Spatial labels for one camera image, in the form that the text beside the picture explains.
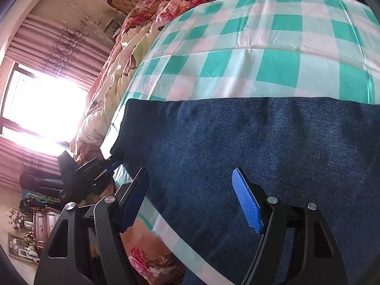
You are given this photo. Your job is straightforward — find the pink floral quilt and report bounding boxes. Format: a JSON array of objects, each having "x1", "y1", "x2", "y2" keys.
[{"x1": 71, "y1": 0, "x2": 276, "y2": 285}]

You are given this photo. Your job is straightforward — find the dark sofa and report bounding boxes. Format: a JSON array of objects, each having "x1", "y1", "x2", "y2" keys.
[{"x1": 19, "y1": 171, "x2": 64, "y2": 198}]

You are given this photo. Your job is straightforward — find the red wooden cabinet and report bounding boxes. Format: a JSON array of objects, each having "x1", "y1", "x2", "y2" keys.
[{"x1": 31, "y1": 207, "x2": 61, "y2": 254}]

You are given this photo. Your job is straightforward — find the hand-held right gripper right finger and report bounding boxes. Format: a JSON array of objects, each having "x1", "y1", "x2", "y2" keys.
[{"x1": 232, "y1": 168, "x2": 348, "y2": 285}]

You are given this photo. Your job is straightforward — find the blue denim pants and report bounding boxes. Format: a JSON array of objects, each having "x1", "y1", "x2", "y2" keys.
[{"x1": 110, "y1": 96, "x2": 380, "y2": 285}]

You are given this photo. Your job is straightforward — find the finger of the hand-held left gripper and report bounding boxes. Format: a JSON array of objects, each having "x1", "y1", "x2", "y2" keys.
[{"x1": 102, "y1": 161, "x2": 123, "y2": 176}]

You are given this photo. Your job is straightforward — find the green white checked tablecloth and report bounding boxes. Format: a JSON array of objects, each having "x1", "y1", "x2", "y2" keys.
[{"x1": 99, "y1": 0, "x2": 380, "y2": 274}]

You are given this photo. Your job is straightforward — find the flower bouquet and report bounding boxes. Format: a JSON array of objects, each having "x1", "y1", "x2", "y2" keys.
[{"x1": 8, "y1": 208, "x2": 27, "y2": 232}]

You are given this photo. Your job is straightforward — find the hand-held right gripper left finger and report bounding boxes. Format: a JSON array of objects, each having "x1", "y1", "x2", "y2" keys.
[{"x1": 34, "y1": 169, "x2": 150, "y2": 285}]

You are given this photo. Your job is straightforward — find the pink curtain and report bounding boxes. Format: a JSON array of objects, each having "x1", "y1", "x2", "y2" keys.
[{"x1": 0, "y1": 13, "x2": 112, "y2": 185}]

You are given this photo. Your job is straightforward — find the large framed photo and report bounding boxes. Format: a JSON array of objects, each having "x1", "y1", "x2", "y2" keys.
[{"x1": 6, "y1": 233, "x2": 40, "y2": 265}]

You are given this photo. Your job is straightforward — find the bright window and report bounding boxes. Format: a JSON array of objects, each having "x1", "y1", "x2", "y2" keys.
[{"x1": 1, "y1": 62, "x2": 90, "y2": 152}]

